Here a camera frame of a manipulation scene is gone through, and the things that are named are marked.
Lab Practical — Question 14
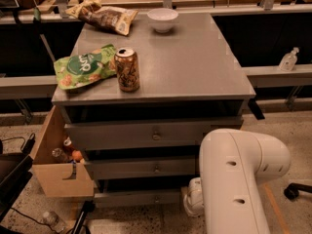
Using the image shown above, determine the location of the grey drawer cabinet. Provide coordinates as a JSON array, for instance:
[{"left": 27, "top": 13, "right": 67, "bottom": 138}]
[{"left": 53, "top": 13, "right": 254, "bottom": 197}]

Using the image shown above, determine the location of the bottle in wooden box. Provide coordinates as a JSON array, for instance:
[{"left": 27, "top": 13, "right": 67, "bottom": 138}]
[{"left": 52, "top": 148, "right": 70, "bottom": 163}]

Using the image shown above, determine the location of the white bowl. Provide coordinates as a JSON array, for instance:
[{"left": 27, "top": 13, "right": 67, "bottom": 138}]
[{"left": 147, "top": 8, "right": 178, "bottom": 33}]

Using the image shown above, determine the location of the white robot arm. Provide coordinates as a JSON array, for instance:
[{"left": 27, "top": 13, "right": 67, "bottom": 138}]
[{"left": 183, "top": 129, "right": 291, "bottom": 234}]

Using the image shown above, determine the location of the wooden side box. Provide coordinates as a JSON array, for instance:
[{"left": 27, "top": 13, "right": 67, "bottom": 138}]
[{"left": 31, "top": 106, "right": 94, "bottom": 197}]

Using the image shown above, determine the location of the black chair base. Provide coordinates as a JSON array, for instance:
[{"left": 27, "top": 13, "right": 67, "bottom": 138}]
[{"left": 284, "top": 183, "right": 312, "bottom": 200}]

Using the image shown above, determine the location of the orange fruit in box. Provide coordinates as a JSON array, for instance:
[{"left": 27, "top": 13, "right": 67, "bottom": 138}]
[{"left": 72, "top": 150, "right": 83, "bottom": 162}]

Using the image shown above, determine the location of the clear plastic floor bottle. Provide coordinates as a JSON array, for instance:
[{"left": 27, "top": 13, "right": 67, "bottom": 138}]
[{"left": 42, "top": 211, "right": 66, "bottom": 233}]

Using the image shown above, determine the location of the grey bottom drawer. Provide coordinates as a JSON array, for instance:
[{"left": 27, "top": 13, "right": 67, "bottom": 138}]
[{"left": 94, "top": 189, "right": 181, "bottom": 208}]

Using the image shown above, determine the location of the brown chip bag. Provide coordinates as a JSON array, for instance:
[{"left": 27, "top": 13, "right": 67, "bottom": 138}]
[{"left": 65, "top": 0, "right": 138, "bottom": 36}]

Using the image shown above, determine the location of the brown soda can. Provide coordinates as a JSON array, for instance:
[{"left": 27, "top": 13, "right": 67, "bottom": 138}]
[{"left": 114, "top": 47, "right": 139, "bottom": 93}]

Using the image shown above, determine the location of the green snack bag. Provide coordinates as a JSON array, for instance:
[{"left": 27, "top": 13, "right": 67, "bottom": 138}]
[{"left": 54, "top": 44, "right": 116, "bottom": 90}]

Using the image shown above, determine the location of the clear sanitizer bottle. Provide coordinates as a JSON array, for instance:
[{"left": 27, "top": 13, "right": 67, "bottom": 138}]
[{"left": 279, "top": 47, "right": 299, "bottom": 71}]

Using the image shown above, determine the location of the grey top drawer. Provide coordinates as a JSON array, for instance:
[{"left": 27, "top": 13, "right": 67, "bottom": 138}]
[{"left": 65, "top": 117, "right": 243, "bottom": 151}]

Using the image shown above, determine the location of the black equipment at left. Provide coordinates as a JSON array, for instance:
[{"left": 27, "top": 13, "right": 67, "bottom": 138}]
[{"left": 0, "top": 153, "right": 32, "bottom": 221}]

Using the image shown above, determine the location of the grey drawer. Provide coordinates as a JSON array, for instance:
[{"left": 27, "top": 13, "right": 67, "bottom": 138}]
[
  {"left": 65, "top": 117, "right": 243, "bottom": 151},
  {"left": 94, "top": 189, "right": 181, "bottom": 208},
  {"left": 84, "top": 155, "right": 198, "bottom": 180}
]

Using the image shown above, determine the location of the grey middle drawer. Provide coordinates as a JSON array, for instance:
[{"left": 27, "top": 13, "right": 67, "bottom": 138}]
[{"left": 84, "top": 155, "right": 198, "bottom": 180}]

